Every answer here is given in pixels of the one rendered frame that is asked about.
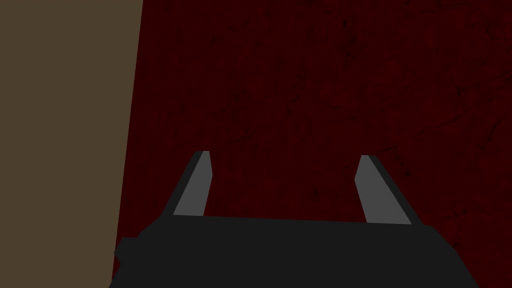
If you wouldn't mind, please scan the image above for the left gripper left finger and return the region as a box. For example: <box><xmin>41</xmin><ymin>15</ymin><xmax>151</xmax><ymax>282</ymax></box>
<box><xmin>161</xmin><ymin>150</ymin><xmax>214</xmax><ymax>218</ymax></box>

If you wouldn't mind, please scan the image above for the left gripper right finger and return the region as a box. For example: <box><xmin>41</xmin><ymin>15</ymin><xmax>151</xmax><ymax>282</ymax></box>
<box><xmin>354</xmin><ymin>154</ymin><xmax>424</xmax><ymax>226</ymax></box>

